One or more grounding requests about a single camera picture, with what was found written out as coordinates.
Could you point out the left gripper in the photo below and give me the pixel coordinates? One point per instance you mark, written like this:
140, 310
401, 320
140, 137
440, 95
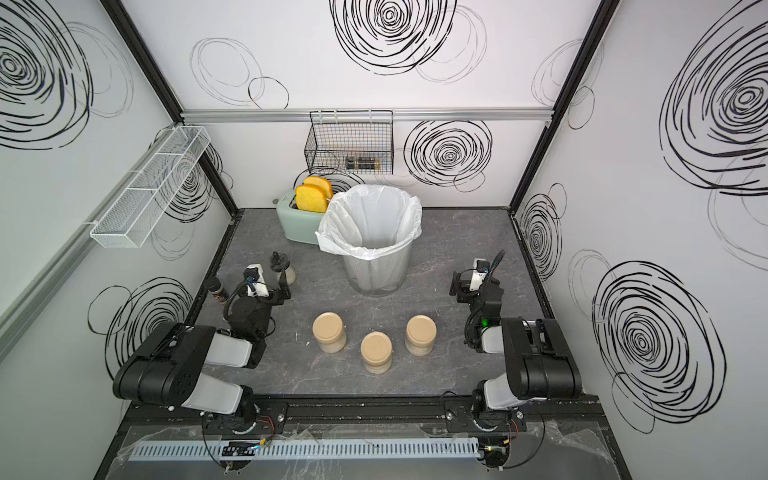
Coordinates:
274, 291

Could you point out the glass rice jar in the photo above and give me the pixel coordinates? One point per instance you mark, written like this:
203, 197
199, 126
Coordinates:
418, 351

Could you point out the beige jar lid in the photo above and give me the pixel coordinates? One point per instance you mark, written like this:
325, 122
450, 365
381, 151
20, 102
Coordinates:
421, 331

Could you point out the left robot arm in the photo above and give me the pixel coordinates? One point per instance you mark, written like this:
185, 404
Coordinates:
167, 368

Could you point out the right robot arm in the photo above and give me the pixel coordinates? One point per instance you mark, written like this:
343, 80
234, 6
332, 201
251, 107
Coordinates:
538, 363

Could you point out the rice jar left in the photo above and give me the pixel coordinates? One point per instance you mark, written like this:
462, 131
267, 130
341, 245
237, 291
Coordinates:
329, 332

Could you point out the rice jar middle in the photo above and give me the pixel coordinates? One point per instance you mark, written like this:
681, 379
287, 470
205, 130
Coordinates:
376, 350

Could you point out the small bottle black pump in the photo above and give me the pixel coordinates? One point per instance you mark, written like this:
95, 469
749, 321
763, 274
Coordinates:
290, 275

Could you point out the mint green toaster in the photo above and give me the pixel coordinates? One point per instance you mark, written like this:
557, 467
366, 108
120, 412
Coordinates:
298, 225

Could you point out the dark spice bottle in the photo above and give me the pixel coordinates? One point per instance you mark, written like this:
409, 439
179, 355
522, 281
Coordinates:
214, 286

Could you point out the front yellow toast slice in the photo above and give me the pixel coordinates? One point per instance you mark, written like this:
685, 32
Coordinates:
311, 198

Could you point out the yellow toast slice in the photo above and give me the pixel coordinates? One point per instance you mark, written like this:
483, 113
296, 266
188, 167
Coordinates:
311, 198
321, 183

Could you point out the white trash bag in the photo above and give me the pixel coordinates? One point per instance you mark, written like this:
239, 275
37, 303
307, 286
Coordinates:
369, 222

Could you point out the rear yellow toast slice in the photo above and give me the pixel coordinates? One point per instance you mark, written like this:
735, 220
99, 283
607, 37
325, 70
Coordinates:
321, 183

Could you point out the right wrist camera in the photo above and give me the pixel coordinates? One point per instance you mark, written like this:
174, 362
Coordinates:
479, 273

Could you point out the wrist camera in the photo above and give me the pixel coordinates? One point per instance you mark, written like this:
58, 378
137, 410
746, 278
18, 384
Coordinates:
256, 285
479, 273

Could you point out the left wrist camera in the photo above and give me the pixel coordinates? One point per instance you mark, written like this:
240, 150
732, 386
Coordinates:
256, 285

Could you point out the bottle in wire basket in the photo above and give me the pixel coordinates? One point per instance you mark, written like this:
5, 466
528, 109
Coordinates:
363, 164

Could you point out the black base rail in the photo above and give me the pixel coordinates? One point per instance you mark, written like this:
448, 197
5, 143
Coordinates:
455, 413

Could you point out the black wire wall basket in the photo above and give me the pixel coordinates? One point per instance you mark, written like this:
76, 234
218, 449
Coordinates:
336, 134

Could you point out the white mesh wall shelf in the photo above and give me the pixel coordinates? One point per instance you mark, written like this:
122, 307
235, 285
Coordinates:
167, 183

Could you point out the white slotted cable duct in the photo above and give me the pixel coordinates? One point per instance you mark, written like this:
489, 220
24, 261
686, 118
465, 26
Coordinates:
307, 449

